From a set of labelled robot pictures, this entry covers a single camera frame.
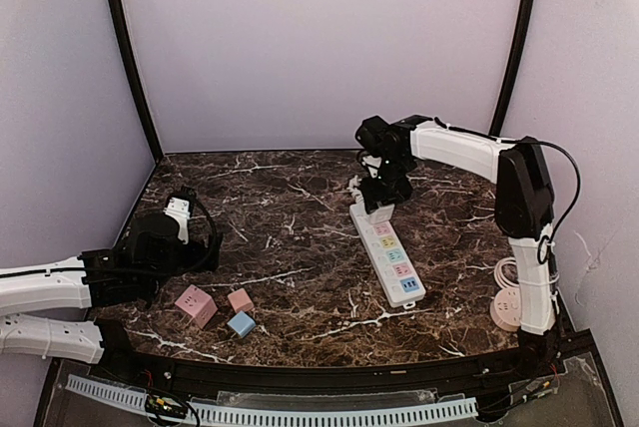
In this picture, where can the white cube socket adapter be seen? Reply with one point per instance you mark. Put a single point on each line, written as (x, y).
(382, 214)

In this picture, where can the white multicolour power strip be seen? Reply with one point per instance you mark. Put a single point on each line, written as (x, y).
(394, 270)

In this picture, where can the pink cube socket adapter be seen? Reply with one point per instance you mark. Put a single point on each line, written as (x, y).
(199, 305)

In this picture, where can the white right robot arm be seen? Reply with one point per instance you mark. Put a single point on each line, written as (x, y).
(524, 194)

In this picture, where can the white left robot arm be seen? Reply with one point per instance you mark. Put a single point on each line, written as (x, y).
(28, 293)

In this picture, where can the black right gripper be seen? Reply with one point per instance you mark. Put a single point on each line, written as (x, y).
(384, 191)

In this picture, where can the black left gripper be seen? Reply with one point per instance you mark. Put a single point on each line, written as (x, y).
(201, 251)

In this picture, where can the round pink socket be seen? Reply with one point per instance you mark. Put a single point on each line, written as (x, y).
(505, 309)

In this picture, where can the small blue charger plug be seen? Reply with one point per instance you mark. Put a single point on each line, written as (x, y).
(241, 324)

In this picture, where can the white slotted cable duct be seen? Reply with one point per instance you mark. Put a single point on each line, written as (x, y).
(408, 408)

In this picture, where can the small pink charger plug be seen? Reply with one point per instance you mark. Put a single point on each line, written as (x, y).
(240, 300)

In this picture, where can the small circuit board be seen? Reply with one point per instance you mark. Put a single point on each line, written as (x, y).
(165, 406)

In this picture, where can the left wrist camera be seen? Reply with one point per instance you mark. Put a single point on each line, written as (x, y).
(180, 206)

